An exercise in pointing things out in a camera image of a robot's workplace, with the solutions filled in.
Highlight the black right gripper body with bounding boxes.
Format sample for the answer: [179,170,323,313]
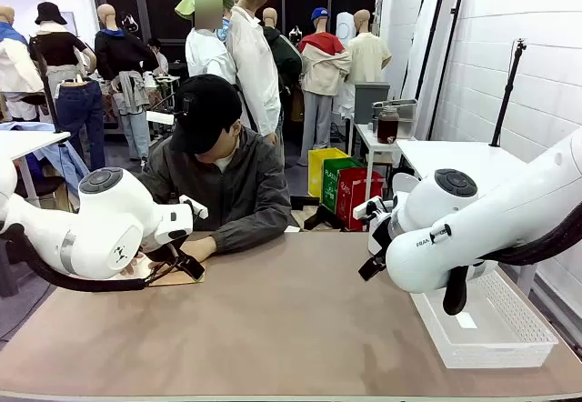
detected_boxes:
[367,222,395,260]

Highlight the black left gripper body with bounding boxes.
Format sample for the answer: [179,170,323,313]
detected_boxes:
[143,233,190,263]

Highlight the spiral notebook kraft cover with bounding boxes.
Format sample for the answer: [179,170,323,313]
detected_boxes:
[118,256,206,287]

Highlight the person's left forearm grey sleeve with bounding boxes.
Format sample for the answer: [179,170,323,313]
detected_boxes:
[209,222,288,254]

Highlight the person's left hand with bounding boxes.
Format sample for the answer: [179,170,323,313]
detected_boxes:
[181,236,218,263]

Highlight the person's right hand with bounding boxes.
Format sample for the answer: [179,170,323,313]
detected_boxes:
[120,252,147,278]

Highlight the red recycling bag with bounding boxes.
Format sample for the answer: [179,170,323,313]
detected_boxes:
[336,166,386,232]

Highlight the black floor stand base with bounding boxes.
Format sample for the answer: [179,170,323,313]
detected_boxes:
[289,195,349,232]

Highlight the green recycling bag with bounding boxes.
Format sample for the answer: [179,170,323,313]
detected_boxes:
[321,156,365,216]

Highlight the yellow recycling bag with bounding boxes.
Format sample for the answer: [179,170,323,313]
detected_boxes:
[307,146,350,198]

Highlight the seated person grey jacket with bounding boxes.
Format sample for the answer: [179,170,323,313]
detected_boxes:
[135,125,293,254]

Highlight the small white label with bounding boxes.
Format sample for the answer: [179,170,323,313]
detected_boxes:
[453,312,479,330]

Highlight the glass jar brown liquid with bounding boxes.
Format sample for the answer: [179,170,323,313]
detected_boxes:
[376,106,401,145]

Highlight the blue cloth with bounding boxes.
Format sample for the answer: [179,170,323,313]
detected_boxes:
[0,120,91,186]

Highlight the metal tray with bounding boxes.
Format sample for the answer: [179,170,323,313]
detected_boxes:
[371,97,418,124]

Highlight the grey box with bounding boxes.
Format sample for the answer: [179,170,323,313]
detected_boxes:
[353,82,392,125]

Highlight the black baseball cap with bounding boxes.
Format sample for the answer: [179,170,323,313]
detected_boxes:
[168,73,244,156]

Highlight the white perforated plastic basket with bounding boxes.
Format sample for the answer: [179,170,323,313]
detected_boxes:
[410,267,560,370]

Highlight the grey step stool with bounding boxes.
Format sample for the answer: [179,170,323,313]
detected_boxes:
[0,236,20,298]

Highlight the mannequin red beige jacket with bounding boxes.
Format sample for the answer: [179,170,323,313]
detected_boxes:
[296,17,353,167]

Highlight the mannequin cream shirt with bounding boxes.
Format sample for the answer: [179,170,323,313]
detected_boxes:
[346,8,393,86]

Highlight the mannequin black top jeans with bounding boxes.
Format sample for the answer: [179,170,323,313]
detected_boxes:
[27,19,107,172]

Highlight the background seated person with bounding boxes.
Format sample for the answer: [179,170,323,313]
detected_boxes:
[146,36,170,76]

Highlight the mannequin black sweater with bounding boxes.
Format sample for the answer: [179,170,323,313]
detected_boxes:
[94,3,160,161]

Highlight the mannequin white shirt blurred face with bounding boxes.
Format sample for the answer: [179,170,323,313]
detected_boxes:
[185,0,238,85]

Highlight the black slanted stand pole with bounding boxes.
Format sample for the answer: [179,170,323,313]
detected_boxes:
[28,35,64,135]

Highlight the mannequin dark green jacket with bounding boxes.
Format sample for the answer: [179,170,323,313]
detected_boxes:
[261,6,304,124]

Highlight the tall mannequin white shirt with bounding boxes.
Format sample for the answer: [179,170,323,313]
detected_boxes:
[225,0,283,147]

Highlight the white oval object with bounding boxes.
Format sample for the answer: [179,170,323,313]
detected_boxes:
[336,11,356,49]

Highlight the mannequin blue white jacket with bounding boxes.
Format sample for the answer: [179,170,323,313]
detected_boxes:
[0,5,45,122]

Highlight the black bucket hat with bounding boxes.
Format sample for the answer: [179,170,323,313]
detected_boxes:
[34,1,68,26]

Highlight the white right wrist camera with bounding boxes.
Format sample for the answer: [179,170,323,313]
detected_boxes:
[352,196,396,222]

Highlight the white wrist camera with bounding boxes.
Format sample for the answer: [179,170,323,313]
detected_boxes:
[178,195,209,220]
[352,196,396,222]

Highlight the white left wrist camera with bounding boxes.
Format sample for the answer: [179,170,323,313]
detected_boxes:
[178,195,209,220]

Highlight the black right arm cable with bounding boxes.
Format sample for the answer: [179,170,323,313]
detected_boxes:
[443,201,582,317]

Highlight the black wall pipe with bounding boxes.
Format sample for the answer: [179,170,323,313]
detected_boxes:
[435,0,470,142]
[426,0,452,140]

